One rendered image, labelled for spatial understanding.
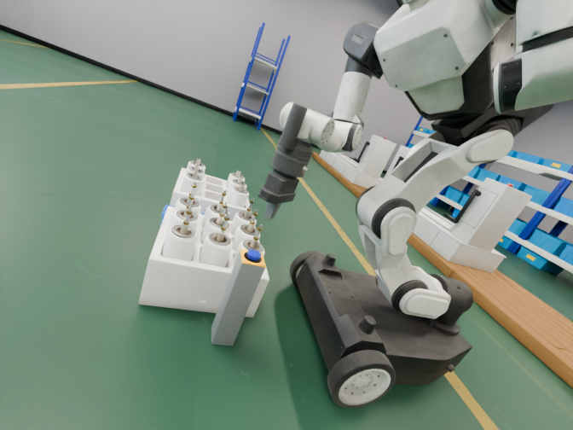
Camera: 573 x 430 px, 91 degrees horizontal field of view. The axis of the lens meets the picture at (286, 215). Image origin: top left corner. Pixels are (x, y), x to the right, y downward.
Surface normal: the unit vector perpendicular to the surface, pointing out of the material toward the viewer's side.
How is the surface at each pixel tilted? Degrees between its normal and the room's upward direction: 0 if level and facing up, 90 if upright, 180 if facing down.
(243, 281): 90
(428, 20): 101
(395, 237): 90
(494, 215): 90
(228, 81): 90
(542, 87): 141
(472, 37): 105
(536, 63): 117
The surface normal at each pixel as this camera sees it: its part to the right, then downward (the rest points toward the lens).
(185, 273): 0.22, 0.43
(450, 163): -0.06, 0.72
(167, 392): 0.36, -0.87
